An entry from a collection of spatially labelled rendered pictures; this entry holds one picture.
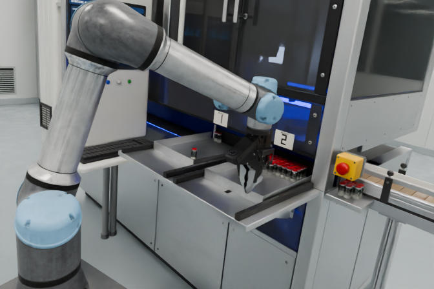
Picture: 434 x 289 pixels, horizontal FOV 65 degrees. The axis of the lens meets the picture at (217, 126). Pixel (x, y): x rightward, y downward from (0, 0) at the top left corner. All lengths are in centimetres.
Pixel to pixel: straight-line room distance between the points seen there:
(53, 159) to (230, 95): 41
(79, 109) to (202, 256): 122
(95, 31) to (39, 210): 35
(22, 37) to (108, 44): 563
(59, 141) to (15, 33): 549
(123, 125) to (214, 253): 78
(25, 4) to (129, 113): 466
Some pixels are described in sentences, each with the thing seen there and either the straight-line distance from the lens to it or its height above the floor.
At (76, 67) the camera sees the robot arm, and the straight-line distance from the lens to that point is 79.
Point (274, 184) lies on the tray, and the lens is 124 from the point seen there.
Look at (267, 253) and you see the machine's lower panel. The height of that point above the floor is 52.
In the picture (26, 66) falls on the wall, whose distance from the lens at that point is 633.
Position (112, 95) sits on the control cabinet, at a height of 105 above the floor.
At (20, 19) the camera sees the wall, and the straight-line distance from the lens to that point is 628.
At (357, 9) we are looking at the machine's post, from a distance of 118.
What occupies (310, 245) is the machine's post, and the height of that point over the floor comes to 66.
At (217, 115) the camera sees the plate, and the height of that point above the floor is 103.
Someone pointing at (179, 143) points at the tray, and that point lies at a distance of 156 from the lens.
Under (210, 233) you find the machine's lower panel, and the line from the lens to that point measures 173.
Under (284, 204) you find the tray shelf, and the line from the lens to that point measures 112.
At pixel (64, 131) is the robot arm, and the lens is 80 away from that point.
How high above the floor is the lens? 137
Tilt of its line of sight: 15 degrees down
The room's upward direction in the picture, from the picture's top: 6 degrees clockwise
